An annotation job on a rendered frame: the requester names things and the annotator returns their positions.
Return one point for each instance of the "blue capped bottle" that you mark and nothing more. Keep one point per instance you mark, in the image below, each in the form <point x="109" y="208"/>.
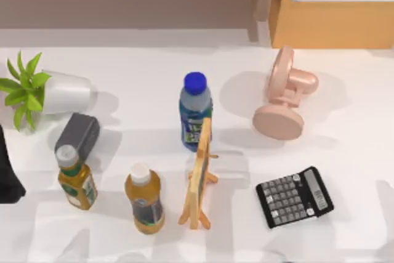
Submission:
<point x="194" y="106"/>

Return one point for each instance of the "wooden framed blackboard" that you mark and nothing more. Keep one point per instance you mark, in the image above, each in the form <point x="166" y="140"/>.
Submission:
<point x="198" y="176"/>

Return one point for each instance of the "pink desk fan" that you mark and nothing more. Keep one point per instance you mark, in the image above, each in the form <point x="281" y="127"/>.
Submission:
<point x="284" y="99"/>

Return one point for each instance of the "amber bottle with dark label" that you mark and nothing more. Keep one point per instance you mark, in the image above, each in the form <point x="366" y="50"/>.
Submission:
<point x="144" y="201"/>

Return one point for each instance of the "dark grey box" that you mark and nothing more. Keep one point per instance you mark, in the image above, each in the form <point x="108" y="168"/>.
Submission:
<point x="78" y="133"/>

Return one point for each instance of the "black calculator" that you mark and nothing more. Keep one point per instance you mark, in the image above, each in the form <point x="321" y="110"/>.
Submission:
<point x="294" y="196"/>

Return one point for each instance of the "white potted green plant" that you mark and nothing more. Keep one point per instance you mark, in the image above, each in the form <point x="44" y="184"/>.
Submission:
<point x="64" y="92"/>

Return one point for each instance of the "amber bottle with green label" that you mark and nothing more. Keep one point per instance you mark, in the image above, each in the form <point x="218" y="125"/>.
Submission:
<point x="77" y="184"/>

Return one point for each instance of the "wooden cupboard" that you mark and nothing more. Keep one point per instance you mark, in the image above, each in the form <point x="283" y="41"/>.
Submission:
<point x="332" y="13"/>

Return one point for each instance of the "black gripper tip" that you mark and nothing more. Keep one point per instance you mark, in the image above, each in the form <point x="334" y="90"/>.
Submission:
<point x="6" y="176"/>

